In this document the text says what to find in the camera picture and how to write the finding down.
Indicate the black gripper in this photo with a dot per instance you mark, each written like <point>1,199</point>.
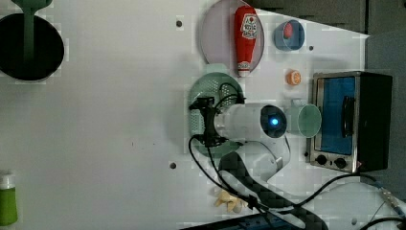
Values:
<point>210,137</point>

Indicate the mint green oval strainer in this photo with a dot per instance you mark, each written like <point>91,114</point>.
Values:
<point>216,82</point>

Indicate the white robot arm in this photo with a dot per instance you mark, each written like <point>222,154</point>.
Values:
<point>240,140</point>

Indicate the peeled banana toy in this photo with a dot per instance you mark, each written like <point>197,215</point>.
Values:
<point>233,203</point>

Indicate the mint green cup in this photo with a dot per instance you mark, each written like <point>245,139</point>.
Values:
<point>303,119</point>

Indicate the orange slice toy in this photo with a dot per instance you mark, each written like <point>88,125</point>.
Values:
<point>294,77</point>

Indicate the blue bin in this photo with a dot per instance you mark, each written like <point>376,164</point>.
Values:
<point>252,222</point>

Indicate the grey round plate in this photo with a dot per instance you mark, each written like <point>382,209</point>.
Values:
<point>217,36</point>

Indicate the red ketchup bottle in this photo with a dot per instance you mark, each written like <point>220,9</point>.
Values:
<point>246,30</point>

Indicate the blue bowl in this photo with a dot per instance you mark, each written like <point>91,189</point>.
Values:
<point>295,42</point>

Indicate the pink toy strawberry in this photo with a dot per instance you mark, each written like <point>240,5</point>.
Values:
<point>287,30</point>

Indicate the black toaster oven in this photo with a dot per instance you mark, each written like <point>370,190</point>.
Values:
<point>356,118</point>

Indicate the black cylinder cup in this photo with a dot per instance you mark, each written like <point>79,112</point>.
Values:
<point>48,49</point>

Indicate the green bottle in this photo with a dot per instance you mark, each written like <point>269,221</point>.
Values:
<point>8,206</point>

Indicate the green spatula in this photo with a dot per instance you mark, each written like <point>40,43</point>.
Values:
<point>29,8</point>

